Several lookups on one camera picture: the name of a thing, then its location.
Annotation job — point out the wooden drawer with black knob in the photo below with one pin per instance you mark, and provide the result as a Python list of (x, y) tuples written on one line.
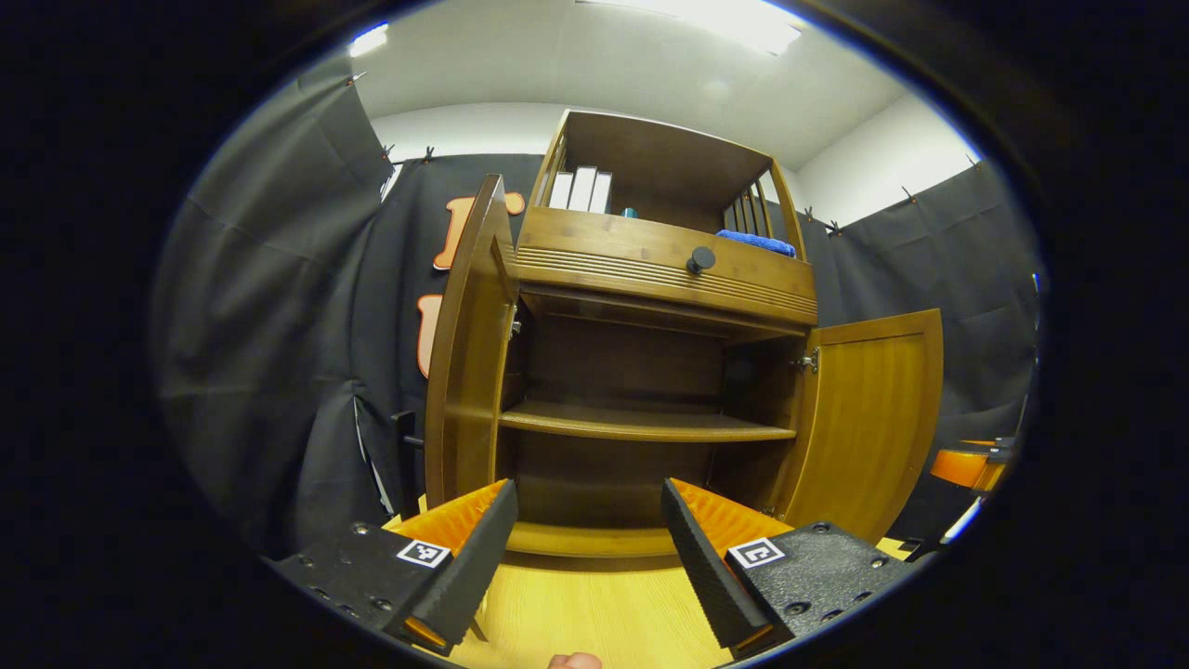
[(604, 246)]

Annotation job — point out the small ceiling light panel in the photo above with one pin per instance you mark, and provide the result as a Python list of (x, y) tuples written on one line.
[(369, 40)]

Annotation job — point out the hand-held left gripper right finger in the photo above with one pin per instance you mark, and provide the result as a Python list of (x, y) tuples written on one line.
[(701, 557)]

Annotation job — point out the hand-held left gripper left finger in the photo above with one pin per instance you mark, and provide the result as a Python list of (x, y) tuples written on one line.
[(478, 557)]

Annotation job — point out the blue towel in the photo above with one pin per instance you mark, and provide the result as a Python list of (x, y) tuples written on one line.
[(757, 242)]

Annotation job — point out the wooden double-door shoe cabinet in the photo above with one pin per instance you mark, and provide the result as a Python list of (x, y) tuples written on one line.
[(641, 423)]

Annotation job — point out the white book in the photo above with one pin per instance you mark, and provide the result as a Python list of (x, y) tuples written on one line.
[(561, 190), (582, 189), (601, 193)]

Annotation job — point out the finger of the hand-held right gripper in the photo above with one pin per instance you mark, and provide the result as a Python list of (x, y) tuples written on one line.
[(961, 467)]

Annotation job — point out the wooden cabinet door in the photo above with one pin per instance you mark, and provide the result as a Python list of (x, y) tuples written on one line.
[(868, 418), (469, 372)]

